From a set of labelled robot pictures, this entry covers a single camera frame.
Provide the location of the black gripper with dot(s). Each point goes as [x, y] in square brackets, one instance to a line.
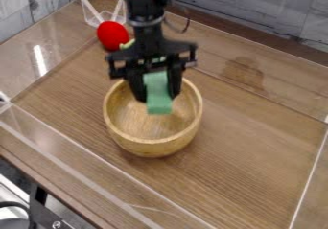
[150, 52]

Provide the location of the green rectangular block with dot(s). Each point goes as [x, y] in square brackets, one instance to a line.
[158, 100]

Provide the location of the light wooden bowl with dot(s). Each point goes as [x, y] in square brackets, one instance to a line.
[147, 135]

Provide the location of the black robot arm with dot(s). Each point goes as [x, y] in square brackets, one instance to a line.
[146, 13]

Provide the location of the red toy strawberry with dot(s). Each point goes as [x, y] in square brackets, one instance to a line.
[112, 35]

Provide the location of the clear acrylic corner bracket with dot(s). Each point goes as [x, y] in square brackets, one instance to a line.
[93, 17]

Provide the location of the clear acrylic tray wall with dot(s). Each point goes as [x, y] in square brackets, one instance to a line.
[56, 140]

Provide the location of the black table leg bracket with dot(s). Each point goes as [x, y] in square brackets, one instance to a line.
[44, 219]

